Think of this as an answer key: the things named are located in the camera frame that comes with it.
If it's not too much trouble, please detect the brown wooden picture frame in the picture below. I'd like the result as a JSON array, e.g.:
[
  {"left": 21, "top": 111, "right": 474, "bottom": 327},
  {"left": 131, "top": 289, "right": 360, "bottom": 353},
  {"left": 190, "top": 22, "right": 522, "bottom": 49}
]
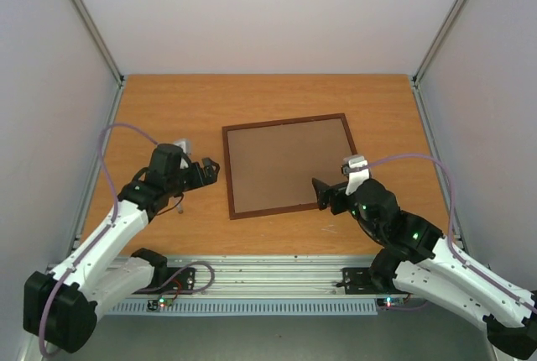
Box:
[{"left": 222, "top": 113, "right": 357, "bottom": 220}]

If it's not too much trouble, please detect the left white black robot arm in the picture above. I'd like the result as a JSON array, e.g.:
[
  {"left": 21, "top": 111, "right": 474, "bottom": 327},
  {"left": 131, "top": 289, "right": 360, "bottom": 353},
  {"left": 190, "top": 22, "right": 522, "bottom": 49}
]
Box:
[{"left": 23, "top": 140, "right": 220, "bottom": 358}]

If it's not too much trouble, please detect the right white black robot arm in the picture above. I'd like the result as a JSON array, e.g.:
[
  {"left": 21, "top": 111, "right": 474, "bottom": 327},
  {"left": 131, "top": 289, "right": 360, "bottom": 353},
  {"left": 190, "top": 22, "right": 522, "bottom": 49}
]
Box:
[{"left": 312, "top": 179, "right": 536, "bottom": 360}]

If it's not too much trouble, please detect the right small circuit board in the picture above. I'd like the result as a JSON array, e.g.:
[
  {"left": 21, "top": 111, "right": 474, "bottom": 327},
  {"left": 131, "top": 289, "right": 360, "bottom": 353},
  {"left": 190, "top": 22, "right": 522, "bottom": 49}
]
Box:
[{"left": 377, "top": 295, "right": 410, "bottom": 309}]

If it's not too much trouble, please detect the small circuit board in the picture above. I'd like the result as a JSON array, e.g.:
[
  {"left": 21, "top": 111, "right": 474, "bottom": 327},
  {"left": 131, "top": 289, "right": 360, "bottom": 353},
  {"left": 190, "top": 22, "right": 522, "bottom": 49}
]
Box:
[
  {"left": 146, "top": 298, "right": 174, "bottom": 312},
  {"left": 377, "top": 295, "right": 410, "bottom": 309}
]

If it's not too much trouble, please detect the left small circuit board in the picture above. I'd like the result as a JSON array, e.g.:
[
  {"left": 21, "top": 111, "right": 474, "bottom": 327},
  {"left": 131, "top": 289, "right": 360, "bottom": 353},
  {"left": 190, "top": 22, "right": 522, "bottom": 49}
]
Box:
[{"left": 146, "top": 298, "right": 174, "bottom": 312}]

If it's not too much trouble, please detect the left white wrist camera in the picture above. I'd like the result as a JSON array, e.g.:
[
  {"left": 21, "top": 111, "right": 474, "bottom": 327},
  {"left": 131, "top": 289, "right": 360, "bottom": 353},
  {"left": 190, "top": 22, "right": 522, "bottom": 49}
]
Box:
[{"left": 173, "top": 138, "right": 191, "bottom": 170}]

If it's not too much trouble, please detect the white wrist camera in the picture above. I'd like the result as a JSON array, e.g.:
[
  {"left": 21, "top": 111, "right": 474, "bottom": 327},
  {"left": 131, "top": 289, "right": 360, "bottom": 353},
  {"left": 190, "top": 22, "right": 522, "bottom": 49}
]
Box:
[
  {"left": 173, "top": 138, "right": 191, "bottom": 170},
  {"left": 341, "top": 154, "right": 371, "bottom": 196}
]

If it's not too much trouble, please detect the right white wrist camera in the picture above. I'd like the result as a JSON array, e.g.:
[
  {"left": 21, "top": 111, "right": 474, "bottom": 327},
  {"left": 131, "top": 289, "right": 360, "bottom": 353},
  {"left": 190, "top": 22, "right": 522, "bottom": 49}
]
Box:
[{"left": 341, "top": 154, "right": 371, "bottom": 196}]

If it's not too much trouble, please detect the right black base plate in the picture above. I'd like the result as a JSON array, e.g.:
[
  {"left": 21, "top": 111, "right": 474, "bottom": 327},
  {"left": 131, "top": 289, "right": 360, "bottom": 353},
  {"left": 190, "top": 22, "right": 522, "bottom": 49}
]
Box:
[{"left": 339, "top": 267, "right": 406, "bottom": 296}]

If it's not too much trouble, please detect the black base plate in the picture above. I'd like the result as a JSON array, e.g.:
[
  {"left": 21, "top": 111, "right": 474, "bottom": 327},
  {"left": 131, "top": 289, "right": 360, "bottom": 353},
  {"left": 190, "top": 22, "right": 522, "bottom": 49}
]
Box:
[
  {"left": 339, "top": 267, "right": 406, "bottom": 296},
  {"left": 135, "top": 267, "right": 196, "bottom": 294}
]

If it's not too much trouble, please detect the aluminium rail front beam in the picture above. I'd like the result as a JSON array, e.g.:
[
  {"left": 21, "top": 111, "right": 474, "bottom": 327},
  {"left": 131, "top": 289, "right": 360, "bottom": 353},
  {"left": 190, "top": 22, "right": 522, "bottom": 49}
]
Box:
[{"left": 162, "top": 255, "right": 373, "bottom": 298}]

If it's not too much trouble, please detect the grey slotted cable duct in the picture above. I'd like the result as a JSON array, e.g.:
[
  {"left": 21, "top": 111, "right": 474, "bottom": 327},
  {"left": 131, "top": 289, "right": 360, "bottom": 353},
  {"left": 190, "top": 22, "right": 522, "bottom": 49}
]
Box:
[{"left": 107, "top": 298, "right": 378, "bottom": 317}]

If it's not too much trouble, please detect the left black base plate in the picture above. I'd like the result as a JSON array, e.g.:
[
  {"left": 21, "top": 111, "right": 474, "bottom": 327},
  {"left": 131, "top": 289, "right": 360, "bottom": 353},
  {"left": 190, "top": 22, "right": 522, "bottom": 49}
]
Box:
[{"left": 135, "top": 267, "right": 196, "bottom": 294}]

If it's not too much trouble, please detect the right aluminium corner post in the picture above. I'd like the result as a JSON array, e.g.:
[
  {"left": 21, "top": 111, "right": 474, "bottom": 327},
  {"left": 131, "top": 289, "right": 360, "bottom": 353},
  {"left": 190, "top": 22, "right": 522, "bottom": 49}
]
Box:
[{"left": 410, "top": 0, "right": 493, "bottom": 87}]

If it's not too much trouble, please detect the aluminium corner post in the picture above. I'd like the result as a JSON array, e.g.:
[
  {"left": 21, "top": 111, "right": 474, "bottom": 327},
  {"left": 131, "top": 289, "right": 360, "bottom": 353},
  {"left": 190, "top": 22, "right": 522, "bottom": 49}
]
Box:
[
  {"left": 45, "top": 0, "right": 126, "bottom": 87},
  {"left": 410, "top": 0, "right": 493, "bottom": 87}
]

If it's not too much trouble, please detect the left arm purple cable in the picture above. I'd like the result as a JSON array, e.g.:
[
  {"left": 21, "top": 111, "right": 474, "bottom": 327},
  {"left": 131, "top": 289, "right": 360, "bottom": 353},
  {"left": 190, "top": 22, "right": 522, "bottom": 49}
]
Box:
[{"left": 38, "top": 123, "right": 216, "bottom": 358}]

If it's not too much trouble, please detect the left aluminium corner post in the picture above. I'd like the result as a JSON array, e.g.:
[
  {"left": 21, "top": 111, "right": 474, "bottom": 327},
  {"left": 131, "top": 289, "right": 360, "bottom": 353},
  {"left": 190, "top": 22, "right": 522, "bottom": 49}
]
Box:
[{"left": 45, "top": 0, "right": 126, "bottom": 87}]

